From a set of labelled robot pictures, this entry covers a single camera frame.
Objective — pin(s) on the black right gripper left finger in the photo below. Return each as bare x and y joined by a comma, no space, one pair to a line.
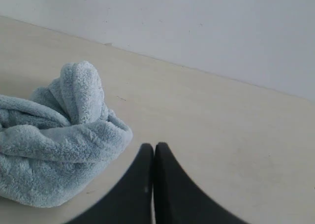
129,201

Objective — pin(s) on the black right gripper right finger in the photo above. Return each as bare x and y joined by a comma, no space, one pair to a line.
178,199

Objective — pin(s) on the light blue fluffy towel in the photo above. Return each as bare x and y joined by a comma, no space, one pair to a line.
53,144

